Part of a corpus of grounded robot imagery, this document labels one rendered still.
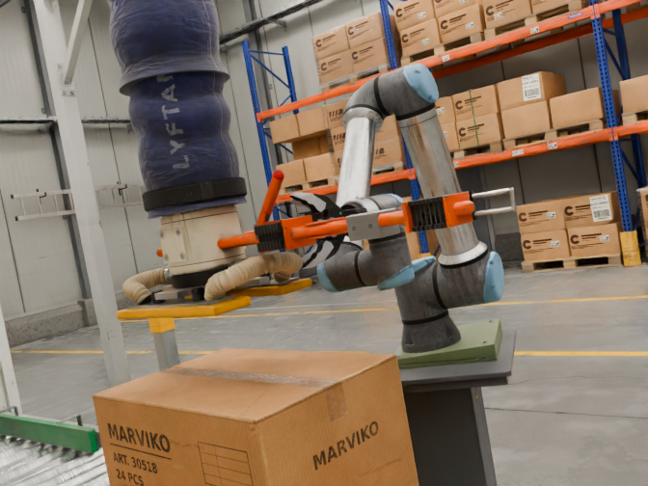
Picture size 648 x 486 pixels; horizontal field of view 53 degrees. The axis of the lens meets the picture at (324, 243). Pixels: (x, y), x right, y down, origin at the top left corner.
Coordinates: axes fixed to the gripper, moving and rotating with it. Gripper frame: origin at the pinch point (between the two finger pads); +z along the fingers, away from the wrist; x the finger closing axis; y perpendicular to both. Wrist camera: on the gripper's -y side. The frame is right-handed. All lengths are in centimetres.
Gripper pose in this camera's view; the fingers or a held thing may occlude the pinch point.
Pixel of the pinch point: (299, 230)
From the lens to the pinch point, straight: 127.9
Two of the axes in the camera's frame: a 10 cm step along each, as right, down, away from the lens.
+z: -6.4, 1.5, -7.6
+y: -7.5, 1.0, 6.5
